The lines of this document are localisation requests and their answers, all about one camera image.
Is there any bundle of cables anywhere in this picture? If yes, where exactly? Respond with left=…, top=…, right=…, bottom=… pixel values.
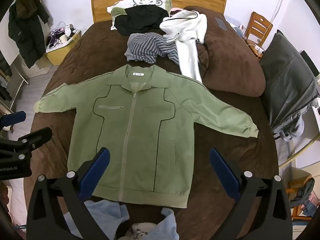
left=46, top=22, right=75, bottom=49

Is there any white fleece jacket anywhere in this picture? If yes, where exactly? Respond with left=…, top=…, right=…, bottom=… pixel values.
left=159, top=9, right=208, bottom=83

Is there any brown bed blanket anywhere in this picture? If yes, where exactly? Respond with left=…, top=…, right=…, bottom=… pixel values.
left=30, top=21, right=279, bottom=240

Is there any wooden chair with clothes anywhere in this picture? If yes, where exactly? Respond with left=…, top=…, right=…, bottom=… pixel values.
left=285, top=175, right=318, bottom=220

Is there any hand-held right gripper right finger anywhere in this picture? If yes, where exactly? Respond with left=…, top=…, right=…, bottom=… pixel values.
left=209, top=147, right=293, bottom=240

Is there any person's light blue jacket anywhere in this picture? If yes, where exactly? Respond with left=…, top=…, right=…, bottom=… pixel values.
left=64, top=200, right=179, bottom=240

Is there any black hooded coat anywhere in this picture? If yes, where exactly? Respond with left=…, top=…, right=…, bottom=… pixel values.
left=7, top=0, right=50, bottom=68

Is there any yellow storage box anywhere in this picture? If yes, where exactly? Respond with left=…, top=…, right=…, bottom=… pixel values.
left=46, top=32, right=81, bottom=66

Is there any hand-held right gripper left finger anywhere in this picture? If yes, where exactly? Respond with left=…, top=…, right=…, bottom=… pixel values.
left=26, top=147, right=112, bottom=240

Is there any brown duvet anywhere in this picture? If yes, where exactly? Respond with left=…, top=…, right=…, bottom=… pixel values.
left=184, top=6, right=266, bottom=97

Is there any bear print pillow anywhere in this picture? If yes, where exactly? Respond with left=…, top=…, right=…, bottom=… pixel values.
left=107, top=0, right=173, bottom=30

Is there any clothes rack with garments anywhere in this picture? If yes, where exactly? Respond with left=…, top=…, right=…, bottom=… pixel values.
left=0, top=55, right=28, bottom=100

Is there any grey striped garment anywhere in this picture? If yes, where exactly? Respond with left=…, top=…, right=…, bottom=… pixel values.
left=125, top=32, right=180, bottom=65

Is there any white wall pipe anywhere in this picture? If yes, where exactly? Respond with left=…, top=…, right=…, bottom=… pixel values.
left=274, top=0, right=287, bottom=24

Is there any grey cushion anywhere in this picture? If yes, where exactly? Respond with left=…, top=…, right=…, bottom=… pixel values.
left=259, top=30, right=320, bottom=139

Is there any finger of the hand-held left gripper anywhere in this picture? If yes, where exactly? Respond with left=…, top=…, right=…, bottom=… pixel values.
left=0, top=127, right=53, bottom=160
left=0, top=111, right=27, bottom=127

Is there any black garment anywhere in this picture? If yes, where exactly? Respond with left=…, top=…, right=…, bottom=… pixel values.
left=117, top=5, right=170, bottom=36

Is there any grey phone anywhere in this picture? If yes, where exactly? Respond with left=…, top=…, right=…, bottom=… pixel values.
left=214, top=17, right=227, bottom=30

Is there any green zip jacket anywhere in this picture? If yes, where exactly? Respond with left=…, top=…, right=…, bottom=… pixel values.
left=34, top=64, right=259, bottom=209

